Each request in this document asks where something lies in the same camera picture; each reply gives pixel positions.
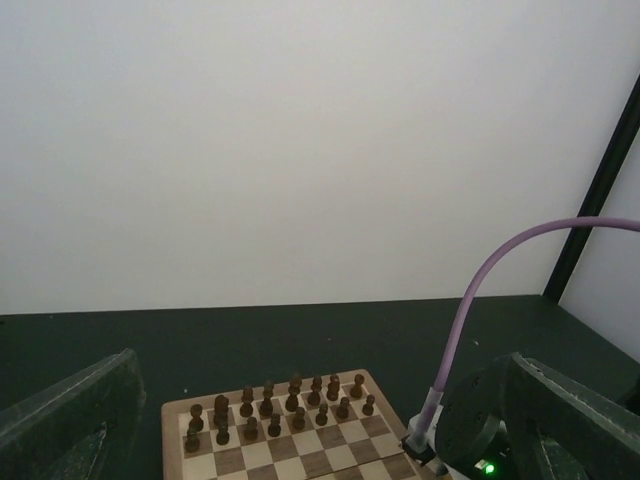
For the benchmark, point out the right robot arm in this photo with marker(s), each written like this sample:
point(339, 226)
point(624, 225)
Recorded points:
point(471, 436)

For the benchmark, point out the black frame post right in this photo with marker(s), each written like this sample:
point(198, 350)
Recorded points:
point(600, 187)

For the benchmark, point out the wooden chess board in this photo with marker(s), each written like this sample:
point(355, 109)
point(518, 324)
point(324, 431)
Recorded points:
point(395, 466)

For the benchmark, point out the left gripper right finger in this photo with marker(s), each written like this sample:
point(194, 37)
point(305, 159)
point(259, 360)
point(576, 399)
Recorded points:
point(560, 429)

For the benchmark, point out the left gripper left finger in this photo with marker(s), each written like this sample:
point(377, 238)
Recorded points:
point(82, 427)

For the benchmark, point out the dark chess pieces group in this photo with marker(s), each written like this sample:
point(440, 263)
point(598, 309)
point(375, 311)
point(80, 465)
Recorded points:
point(347, 437)

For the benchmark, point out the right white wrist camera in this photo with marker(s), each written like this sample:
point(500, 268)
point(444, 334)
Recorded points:
point(422, 452)

